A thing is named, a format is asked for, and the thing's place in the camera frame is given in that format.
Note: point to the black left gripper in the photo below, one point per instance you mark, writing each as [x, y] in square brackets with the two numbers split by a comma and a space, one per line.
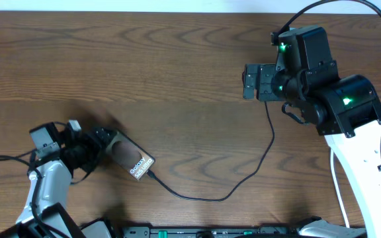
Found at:
[100, 137]

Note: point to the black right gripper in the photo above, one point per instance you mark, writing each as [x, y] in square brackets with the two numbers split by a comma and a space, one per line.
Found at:
[267, 73]

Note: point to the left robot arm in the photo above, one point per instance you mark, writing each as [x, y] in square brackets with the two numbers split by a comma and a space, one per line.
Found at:
[50, 170]

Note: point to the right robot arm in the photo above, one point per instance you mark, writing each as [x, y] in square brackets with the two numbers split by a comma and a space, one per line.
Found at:
[345, 111]

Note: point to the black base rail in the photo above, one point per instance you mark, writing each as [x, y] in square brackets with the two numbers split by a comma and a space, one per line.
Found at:
[312, 227]

